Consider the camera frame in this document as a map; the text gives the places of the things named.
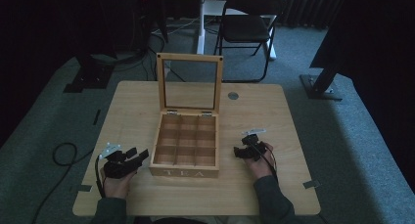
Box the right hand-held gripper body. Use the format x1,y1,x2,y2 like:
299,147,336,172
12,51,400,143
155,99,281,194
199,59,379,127
241,128,268,162

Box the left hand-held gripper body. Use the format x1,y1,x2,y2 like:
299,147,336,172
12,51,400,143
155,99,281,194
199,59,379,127
98,142,145,180

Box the wooden tea box with lid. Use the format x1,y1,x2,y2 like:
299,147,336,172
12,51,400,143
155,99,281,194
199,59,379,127
149,52,224,179

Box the person's right hand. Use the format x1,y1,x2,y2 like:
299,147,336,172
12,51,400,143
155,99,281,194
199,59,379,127
244,141,278,180

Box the person's left hand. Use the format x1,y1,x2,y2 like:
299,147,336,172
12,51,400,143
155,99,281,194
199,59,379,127
102,169,139,200

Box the black stand base with equipment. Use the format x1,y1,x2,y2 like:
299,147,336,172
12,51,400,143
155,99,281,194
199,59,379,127
63,52,115,94

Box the black stand with metal base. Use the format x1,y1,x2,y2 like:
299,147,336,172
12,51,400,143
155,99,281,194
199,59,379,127
299,62,345,102

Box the black folding chair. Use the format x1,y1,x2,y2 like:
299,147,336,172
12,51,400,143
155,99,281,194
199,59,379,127
212,0,289,84

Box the dark curtain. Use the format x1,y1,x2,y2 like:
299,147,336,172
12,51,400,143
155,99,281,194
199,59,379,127
279,0,415,193

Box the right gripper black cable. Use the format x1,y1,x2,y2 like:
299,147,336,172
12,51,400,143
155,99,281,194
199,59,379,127
249,141,280,183

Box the black cable on floor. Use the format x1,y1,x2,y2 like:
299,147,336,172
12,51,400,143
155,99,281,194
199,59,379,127
30,142,96,224

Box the bundle of floor cables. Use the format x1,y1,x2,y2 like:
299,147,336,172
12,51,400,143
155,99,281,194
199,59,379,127
112,17,201,83

